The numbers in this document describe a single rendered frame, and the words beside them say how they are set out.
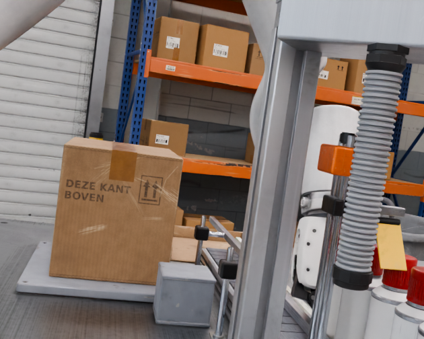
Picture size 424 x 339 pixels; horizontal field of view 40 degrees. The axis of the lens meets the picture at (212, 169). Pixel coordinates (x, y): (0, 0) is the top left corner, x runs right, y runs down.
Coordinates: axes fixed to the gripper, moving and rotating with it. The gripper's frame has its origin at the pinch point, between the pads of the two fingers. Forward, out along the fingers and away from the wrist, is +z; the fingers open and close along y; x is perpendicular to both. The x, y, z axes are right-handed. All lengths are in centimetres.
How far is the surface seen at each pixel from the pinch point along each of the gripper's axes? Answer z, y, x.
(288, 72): -24.4, -15.5, -25.8
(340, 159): -16.4, -9.4, -24.8
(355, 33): -25.0, -12.3, -34.2
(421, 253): -42, 128, 189
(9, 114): -149, -111, 381
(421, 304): -2.9, -0.6, -24.4
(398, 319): -1.4, -2.2, -22.7
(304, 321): -0.8, -4.4, -2.6
